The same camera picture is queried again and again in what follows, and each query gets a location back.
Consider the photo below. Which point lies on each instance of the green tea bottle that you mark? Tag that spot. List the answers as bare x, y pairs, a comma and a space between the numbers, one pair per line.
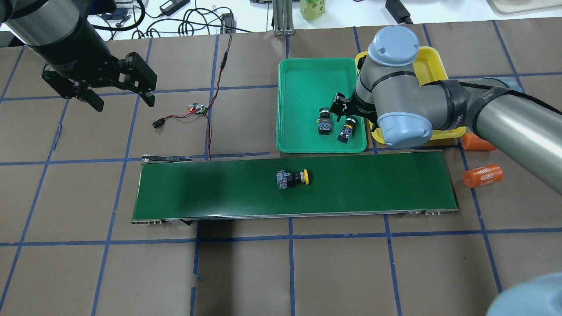
312, 9

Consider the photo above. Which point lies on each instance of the aluminium frame post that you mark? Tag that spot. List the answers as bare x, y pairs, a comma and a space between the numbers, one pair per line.
283, 18

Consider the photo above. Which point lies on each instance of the green push button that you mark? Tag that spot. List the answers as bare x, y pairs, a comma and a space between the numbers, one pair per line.
324, 122
347, 129

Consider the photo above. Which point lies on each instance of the black connector plug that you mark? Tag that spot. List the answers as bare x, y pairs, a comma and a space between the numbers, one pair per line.
159, 123

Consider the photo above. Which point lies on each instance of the plain orange cylinder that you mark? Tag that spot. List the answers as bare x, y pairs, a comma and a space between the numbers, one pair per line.
471, 142

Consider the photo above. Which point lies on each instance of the yellow push button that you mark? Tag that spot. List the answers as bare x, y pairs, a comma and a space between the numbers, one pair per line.
288, 180

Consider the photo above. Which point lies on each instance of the black power adapter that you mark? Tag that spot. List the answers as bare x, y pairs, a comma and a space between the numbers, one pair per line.
228, 23

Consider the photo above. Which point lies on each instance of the green conveyor belt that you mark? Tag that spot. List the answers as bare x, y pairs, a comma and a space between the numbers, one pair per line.
339, 185

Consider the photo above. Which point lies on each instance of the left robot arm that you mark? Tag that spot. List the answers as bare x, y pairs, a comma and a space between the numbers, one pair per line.
77, 60

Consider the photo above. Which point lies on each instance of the green tray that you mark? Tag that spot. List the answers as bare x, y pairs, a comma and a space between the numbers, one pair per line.
305, 86

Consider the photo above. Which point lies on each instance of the orange cylinder with 4680 print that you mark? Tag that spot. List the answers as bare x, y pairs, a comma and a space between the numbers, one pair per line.
482, 175

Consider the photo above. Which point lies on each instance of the yellow tray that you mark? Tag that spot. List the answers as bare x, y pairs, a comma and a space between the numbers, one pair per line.
428, 67

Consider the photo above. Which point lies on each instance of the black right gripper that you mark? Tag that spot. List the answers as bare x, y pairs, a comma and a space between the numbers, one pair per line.
342, 106

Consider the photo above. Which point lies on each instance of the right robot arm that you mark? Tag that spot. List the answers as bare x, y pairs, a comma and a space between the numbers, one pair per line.
389, 94

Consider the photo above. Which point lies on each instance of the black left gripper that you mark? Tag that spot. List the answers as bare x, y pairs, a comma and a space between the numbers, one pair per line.
71, 52

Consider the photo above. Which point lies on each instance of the small motor controller board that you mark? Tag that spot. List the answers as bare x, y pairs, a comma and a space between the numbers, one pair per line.
198, 109

